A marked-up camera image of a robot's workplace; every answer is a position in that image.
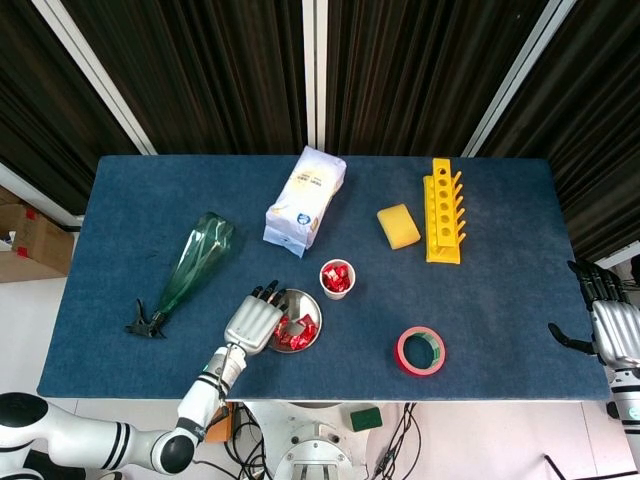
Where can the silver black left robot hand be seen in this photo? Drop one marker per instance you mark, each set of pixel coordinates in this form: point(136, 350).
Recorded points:
point(250, 325)

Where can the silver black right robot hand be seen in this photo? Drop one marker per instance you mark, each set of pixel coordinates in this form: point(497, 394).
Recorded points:
point(617, 335)

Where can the red-wrapped candy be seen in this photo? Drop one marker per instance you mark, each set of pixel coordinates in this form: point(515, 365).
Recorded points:
point(312, 332)
point(344, 281)
point(286, 324)
point(330, 275)
point(306, 320)
point(300, 342)
point(285, 340)

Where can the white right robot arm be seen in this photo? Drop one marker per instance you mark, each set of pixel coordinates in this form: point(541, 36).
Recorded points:
point(627, 400)

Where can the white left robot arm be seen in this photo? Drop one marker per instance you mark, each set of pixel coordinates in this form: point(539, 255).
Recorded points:
point(210, 385)

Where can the white paper cup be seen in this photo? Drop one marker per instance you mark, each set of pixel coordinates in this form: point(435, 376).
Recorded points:
point(336, 295)

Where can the round stainless steel plate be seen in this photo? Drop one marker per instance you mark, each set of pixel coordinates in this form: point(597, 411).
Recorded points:
point(300, 302)

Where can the green transparent plastic sleeve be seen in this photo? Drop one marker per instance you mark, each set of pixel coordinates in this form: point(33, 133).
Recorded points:
point(195, 265)

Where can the black clip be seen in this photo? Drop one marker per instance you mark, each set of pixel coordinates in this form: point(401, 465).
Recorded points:
point(147, 327)

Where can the blue felt table cloth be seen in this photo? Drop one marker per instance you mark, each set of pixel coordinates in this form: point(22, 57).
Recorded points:
point(500, 300)

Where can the white robot torso base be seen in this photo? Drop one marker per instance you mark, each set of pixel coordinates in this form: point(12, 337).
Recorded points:
point(310, 440)

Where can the white tissue pack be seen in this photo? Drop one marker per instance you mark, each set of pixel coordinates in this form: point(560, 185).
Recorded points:
point(305, 200)

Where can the green block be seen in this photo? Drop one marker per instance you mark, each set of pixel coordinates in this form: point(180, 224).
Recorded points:
point(365, 419)

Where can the red tape roll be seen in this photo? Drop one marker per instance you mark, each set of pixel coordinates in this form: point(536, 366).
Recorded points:
point(420, 371)

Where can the yellow sponge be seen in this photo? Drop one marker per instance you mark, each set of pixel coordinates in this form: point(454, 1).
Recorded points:
point(397, 225)

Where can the yellow test tube rack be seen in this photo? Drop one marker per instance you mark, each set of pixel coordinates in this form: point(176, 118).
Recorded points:
point(442, 256)

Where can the dark pleated curtain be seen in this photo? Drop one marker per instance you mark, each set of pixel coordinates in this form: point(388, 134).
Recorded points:
point(210, 75)
point(600, 125)
point(40, 100)
point(415, 75)

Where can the brown cardboard box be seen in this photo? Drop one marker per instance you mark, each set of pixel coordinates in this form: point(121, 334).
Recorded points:
point(45, 240)
point(25, 267)

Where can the white frame post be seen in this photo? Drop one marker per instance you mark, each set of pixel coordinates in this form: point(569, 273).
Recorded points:
point(315, 75)
point(516, 75)
point(96, 75)

